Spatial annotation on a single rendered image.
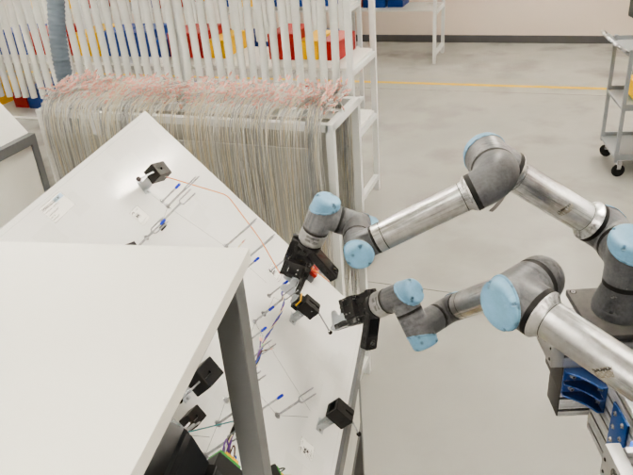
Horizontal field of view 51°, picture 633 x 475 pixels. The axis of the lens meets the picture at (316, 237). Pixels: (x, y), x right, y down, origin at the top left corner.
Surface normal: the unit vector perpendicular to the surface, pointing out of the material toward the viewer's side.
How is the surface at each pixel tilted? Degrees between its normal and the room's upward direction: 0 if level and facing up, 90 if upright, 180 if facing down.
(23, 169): 90
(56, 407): 0
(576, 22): 90
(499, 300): 88
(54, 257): 0
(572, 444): 0
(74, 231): 48
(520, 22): 90
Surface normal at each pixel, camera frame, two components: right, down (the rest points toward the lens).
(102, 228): 0.69, -0.56
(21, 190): 0.94, 0.11
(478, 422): -0.07, -0.87
